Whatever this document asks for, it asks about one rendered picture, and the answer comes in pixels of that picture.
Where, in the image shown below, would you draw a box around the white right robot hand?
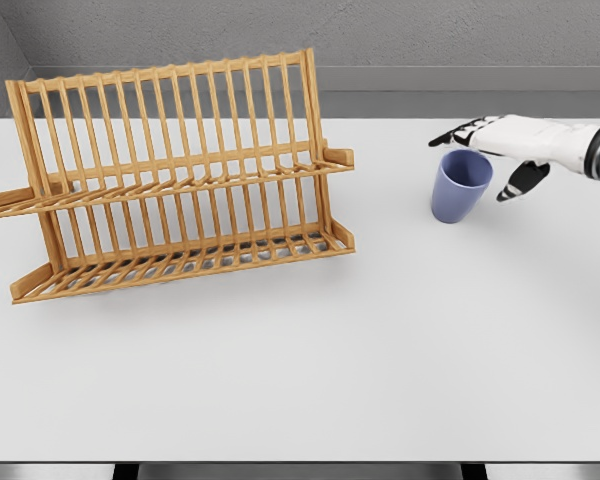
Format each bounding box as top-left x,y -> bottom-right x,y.
427,114 -> 552,203

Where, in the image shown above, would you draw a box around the blue cup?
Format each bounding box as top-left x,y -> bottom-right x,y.
431,149 -> 495,225

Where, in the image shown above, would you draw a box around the wooden dish rack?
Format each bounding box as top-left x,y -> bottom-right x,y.
0,47 -> 357,307

